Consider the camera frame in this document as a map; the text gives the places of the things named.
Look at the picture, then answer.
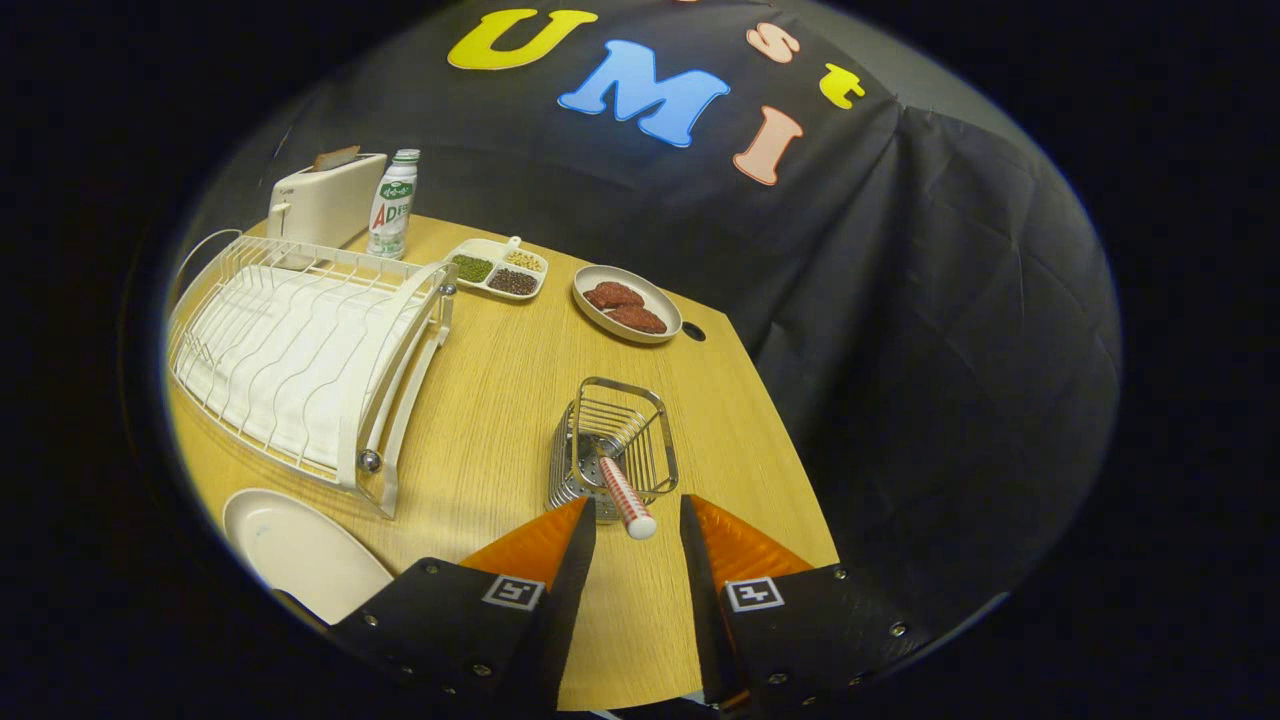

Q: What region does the white toaster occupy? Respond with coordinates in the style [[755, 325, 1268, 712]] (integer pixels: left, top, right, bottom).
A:
[[266, 152, 389, 251]]

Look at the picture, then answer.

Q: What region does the beige round plate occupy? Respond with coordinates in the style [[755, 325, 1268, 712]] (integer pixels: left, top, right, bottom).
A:
[[222, 488, 396, 626]]

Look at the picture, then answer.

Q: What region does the spoon with red checked handle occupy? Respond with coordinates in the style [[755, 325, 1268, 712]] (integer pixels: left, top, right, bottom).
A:
[[597, 455, 658, 541]]

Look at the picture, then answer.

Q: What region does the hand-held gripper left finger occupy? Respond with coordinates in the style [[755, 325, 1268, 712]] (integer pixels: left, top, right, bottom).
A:
[[328, 495, 599, 716]]

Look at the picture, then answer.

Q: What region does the white divided dish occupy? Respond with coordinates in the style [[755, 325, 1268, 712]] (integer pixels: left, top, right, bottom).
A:
[[443, 236, 549, 302]]

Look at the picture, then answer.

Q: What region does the white wire dish rack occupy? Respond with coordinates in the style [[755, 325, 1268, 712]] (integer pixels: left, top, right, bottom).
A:
[[167, 230, 459, 521]]

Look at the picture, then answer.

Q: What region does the beige plate with meat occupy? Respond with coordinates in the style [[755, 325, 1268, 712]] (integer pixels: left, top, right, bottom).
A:
[[572, 264, 684, 346]]

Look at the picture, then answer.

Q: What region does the black backdrop cloth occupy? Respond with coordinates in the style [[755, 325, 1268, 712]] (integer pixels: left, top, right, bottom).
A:
[[190, 0, 1121, 651]]

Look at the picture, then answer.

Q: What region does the white drink bottle green cap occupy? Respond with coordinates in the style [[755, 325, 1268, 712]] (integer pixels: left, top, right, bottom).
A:
[[366, 148, 422, 261]]

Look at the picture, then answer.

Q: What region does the metal wire basket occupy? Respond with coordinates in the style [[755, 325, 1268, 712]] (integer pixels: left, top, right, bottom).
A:
[[545, 376, 680, 524]]

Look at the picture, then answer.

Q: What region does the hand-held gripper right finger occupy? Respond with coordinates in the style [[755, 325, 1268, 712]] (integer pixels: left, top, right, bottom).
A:
[[680, 493, 936, 713]]

